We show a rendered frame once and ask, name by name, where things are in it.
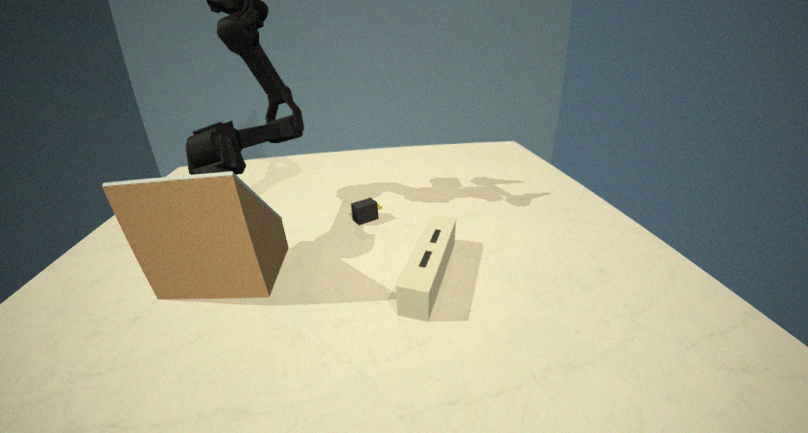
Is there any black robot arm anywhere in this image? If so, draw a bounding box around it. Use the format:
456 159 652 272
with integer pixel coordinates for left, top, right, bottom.
186 0 304 175

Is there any black two-prong plug charger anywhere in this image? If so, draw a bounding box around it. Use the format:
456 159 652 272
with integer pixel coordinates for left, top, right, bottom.
350 198 383 226

